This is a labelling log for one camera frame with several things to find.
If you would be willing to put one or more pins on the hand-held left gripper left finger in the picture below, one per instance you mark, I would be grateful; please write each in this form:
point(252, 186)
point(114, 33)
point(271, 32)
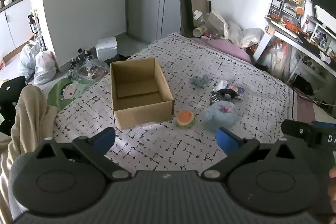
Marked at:
point(104, 138)

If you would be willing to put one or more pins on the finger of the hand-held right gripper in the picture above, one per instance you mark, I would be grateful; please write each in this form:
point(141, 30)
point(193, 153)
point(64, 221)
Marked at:
point(319, 123)
point(296, 130)

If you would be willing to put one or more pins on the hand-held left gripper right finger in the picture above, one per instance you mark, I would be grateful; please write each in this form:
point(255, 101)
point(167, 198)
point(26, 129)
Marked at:
point(225, 140)

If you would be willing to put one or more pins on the brown cardboard box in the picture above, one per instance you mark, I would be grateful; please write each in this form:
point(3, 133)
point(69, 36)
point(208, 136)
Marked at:
point(141, 113)

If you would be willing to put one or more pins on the black packaged toy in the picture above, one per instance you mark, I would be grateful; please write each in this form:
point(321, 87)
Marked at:
point(222, 95)

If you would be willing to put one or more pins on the watermelon slice plush toy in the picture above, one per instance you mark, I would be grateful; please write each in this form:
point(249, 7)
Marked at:
point(185, 118)

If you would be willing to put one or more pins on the colourful printed packet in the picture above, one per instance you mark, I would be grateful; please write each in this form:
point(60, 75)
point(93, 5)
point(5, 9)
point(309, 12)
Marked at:
point(237, 90)

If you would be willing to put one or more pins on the grey-blue plush toy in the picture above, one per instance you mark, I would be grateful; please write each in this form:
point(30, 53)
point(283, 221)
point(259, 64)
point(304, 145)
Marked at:
point(199, 81)

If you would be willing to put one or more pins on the person's right hand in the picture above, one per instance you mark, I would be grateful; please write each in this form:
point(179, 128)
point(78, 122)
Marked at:
point(333, 173)

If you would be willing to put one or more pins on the white crumpled plastic wrapper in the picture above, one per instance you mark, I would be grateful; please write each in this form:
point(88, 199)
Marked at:
point(223, 83)

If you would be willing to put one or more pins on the green cartoon floor mat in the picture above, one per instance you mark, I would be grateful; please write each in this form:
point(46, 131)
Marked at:
point(65, 92)

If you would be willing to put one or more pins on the clear bag of items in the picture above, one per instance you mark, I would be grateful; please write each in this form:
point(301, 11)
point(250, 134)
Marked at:
point(89, 70)

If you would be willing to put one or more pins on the beige cloth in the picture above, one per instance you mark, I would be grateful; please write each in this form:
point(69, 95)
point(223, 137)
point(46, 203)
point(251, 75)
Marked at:
point(29, 113)

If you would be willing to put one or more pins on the black tripod gear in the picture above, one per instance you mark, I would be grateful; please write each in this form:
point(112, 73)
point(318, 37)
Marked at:
point(81, 57)

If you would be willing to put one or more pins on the white desk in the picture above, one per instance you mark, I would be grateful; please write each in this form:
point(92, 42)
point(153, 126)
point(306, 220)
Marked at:
point(294, 41)

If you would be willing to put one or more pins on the white storage box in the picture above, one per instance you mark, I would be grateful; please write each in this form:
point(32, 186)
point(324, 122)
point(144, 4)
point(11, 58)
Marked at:
point(106, 48)

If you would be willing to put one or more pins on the pink pillow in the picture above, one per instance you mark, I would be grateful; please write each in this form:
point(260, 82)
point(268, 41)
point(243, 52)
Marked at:
point(223, 47)

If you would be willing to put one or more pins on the white bag of stuffing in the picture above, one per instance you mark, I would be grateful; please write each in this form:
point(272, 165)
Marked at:
point(252, 37)

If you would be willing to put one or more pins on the white keyboard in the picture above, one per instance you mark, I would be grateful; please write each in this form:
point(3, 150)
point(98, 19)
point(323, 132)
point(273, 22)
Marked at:
point(325, 15)

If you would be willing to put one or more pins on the white translucent bag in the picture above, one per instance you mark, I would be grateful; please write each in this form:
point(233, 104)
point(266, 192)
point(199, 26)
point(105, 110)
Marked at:
point(236, 32)

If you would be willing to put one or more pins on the paper cup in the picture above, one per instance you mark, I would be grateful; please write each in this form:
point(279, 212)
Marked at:
point(199, 31)

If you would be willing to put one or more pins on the orange round ornament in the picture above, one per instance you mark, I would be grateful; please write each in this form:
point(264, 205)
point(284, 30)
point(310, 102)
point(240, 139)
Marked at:
point(300, 10)

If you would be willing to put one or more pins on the clear crumpled plastic bag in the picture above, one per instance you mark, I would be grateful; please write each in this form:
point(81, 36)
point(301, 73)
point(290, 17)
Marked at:
point(216, 24)

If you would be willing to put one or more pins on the white drawer organizer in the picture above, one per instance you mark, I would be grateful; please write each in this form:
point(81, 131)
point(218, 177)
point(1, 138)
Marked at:
point(284, 10)

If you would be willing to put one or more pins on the clear plastic jar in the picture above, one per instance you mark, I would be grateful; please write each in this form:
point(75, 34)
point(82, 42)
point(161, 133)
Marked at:
point(200, 18)

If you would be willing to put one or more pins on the dark bottle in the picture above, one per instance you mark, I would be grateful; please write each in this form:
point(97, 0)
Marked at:
point(32, 24)

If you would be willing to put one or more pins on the dark brown board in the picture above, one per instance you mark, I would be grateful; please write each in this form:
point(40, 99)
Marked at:
point(194, 1)

